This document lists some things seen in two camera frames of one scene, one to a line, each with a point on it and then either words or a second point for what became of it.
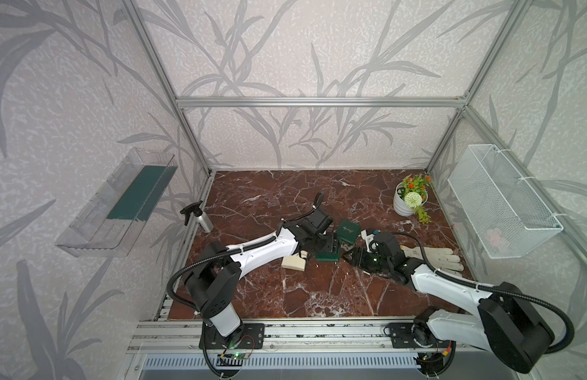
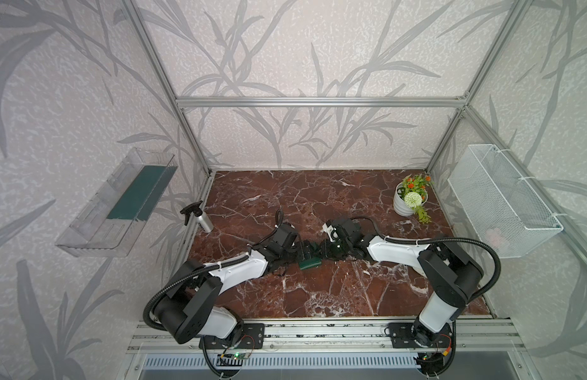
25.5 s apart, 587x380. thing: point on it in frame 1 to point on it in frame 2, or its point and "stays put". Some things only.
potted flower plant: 410,195 stays put
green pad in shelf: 142,195 stays put
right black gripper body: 371,262 to 338,250
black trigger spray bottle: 195,210 stays put
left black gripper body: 323,242 to 284,256
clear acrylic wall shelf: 110,225 stays put
